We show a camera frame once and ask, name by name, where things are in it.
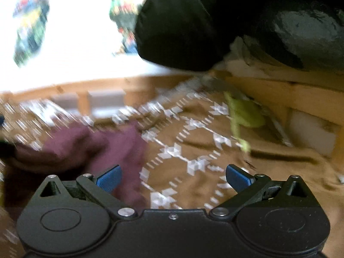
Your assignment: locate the wall poster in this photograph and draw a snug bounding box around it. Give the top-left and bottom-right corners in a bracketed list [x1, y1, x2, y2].
[12, 0, 51, 68]
[109, 0, 143, 56]

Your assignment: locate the brown patterned blanket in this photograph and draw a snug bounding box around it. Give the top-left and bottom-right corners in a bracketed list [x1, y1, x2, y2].
[0, 86, 344, 258]

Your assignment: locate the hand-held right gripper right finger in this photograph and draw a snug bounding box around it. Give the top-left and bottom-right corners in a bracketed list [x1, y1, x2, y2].
[209, 164, 315, 221]

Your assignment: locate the maroon garment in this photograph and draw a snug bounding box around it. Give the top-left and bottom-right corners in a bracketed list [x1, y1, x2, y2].
[4, 121, 148, 210]

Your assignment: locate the green cloth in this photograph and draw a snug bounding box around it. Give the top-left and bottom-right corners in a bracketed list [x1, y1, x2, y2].
[224, 91, 267, 154]

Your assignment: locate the black cloth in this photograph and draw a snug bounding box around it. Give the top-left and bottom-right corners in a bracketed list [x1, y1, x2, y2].
[134, 0, 344, 72]

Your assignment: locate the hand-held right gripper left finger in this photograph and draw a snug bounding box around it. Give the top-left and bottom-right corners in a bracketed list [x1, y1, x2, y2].
[32, 164, 136, 221]

